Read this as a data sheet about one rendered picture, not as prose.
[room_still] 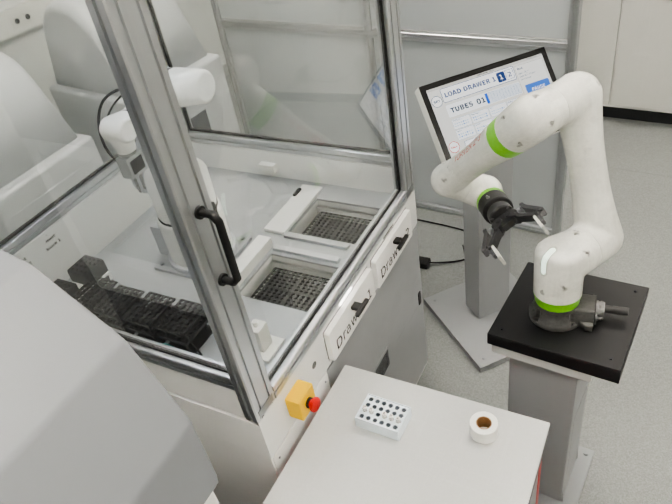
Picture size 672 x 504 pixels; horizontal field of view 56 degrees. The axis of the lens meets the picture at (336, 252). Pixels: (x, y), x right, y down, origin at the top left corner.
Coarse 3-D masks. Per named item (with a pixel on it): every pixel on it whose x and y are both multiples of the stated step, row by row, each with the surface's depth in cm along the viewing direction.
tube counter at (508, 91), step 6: (510, 84) 226; (516, 84) 226; (492, 90) 224; (498, 90) 225; (504, 90) 225; (510, 90) 226; (516, 90) 226; (474, 96) 223; (480, 96) 223; (486, 96) 224; (492, 96) 224; (498, 96) 225; (504, 96) 225; (510, 96) 226; (480, 102) 223; (486, 102) 224; (492, 102) 224
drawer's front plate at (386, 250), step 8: (400, 216) 207; (408, 216) 210; (400, 224) 204; (408, 224) 211; (392, 232) 201; (400, 232) 206; (408, 232) 212; (384, 240) 199; (392, 240) 200; (408, 240) 214; (384, 248) 196; (392, 248) 202; (376, 256) 193; (384, 256) 197; (392, 256) 203; (376, 264) 192; (384, 264) 198; (392, 264) 204; (376, 272) 193; (384, 272) 199; (376, 280) 195
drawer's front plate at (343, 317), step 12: (372, 276) 191; (360, 288) 184; (372, 288) 192; (348, 300) 179; (360, 300) 186; (348, 312) 179; (336, 324) 173; (324, 336) 171; (336, 336) 175; (348, 336) 182; (336, 348) 176
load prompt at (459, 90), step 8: (496, 72) 225; (504, 72) 226; (512, 72) 227; (472, 80) 223; (480, 80) 224; (488, 80) 224; (496, 80) 225; (504, 80) 226; (512, 80) 226; (448, 88) 221; (456, 88) 222; (464, 88) 222; (472, 88) 223; (480, 88) 224; (488, 88) 224; (448, 96) 221; (456, 96) 221; (464, 96) 222
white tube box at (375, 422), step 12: (372, 396) 168; (360, 408) 166; (384, 408) 165; (396, 408) 165; (408, 408) 164; (360, 420) 163; (372, 420) 163; (384, 420) 162; (408, 420) 164; (384, 432) 161; (396, 432) 158
